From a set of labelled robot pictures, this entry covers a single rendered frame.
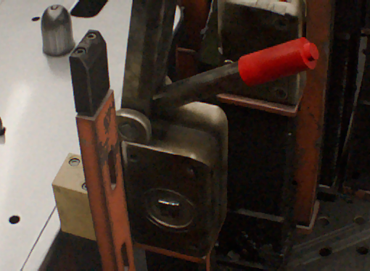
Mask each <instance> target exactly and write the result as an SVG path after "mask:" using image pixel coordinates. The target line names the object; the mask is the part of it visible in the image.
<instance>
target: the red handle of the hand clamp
mask: <svg viewBox="0 0 370 271"><path fill-rule="evenodd" d="M316 60H318V50H317V48H316V46H315V45H314V44H313V43H310V42H309V41H308V40H307V39H306V38H299V39H296V40H294V41H289V42H287V43H282V44H280V45H278V46H273V47H271V48H269V49H264V50H261V51H257V52H254V53H252V54H248V55H245V56H243V57H240V60H239V61H237V62H234V63H232V64H228V65H227V64H226V65H224V66H222V67H219V68H216V69H214V70H211V71H209V70H208V71H206V72H202V73H200V74H198V75H195V76H192V77H190V78H187V79H182V80H179V81H176V82H174V83H171V84H168V85H166V86H162V87H159V88H158V89H157V90H156V91H155V93H154V95H153V101H152V111H151V117H153V116H155V115H157V114H159V113H162V112H166V111H168V110H171V109H174V108H176V107H180V106H183V105H186V104H189V103H194V102H196V101H200V100H203V99H206V98H209V97H211V96H215V95H217V94H220V93H226V92H229V91H232V90H234V89H237V88H240V87H243V86H248V87H251V88H252V87H255V86H259V85H261V84H263V83H269V82H271V81H274V80H277V79H281V78H285V77H287V76H290V75H295V74H297V73H299V72H305V71H307V70H310V69H314V68H315V67H316Z"/></svg>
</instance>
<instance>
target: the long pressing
mask: <svg viewBox="0 0 370 271"><path fill-rule="evenodd" d="M80 2H81V0H0V117H1V120H2V123H3V126H4V128H5V129H6V132H5V133H4V134H3V135H0V271H52V270H53V269H54V266H55V265H56V263H57V261H58V260H59V257H60V256H61V253H62V252H63V250H64V247H65V246H66V243H67V242H68V241H69V240H68V238H64V237H63V234H62V230H61V226H60V223H59V217H58V214H57V208H56V204H55V200H54V194H53V190H52V185H51V183H52V181H53V180H54V177H55V176H56V175H57V172H58V171H59V169H60V167H61V166H62V163H63V162H64V160H65V158H66V157H67V155H68V153H73V154H80V155H81V152H80V147H79V143H78V131H77V125H76V121H75V116H76V115H77V112H75V101H74V97H73V84H72V80H71V76H70V73H71V71H70V64H69V61H70V60H69V57H70V55H71V53H72V52H73V51H74V49H75V48H76V46H77V45H78V44H79V43H80V40H81V39H82V38H83V37H84V36H85V34H86V33H87V31H89V30H98V31H99V32H100V33H101V34H102V36H103V38H104V40H105V41H106V42H107V55H108V67H109V73H110V89H114V93H115V111H116V110H117V109H120V103H121V96H122V87H123V72H124V64H125V57H126V49H127V42H128V28H129V20H130V13H131V7H132V0H108V2H107V3H106V4H105V5H104V6H103V8H102V10H101V11H100V13H99V14H98V15H96V16H94V17H88V18H83V17H74V16H72V15H71V14H72V12H73V10H75V8H76V7H77V6H78V5H79V4H80ZM53 4H61V5H62V6H65V8H66V9H67V10H68V12H69V13H70V17H71V19H72V22H73V23H72V26H73V38H74V41H75V45H74V47H73V49H72V50H71V51H69V52H68V53H66V54H63V55H62V56H50V55H46V54H45V53H44V51H43V44H42V43H43V41H42V37H41V17H42V14H43V13H44V10H45V9H46V8H47V7H49V6H51V5H53ZM34 17H40V19H39V20H37V21H32V19H33V18H34ZM184 29H185V19H184V12H183V10H182V9H181V8H180V6H178V5H177V8H176V17H175V22H174V26H173V35H172V41H171V45H170V54H169V56H170V55H171V54H172V52H173V50H174V49H175V47H176V44H177V43H178V40H179V39H180V38H181V36H182V34H183V33H184ZM13 216H18V217H19V218H20V221H19V222H18V223H17V224H11V223H9V218H10V217H13Z"/></svg>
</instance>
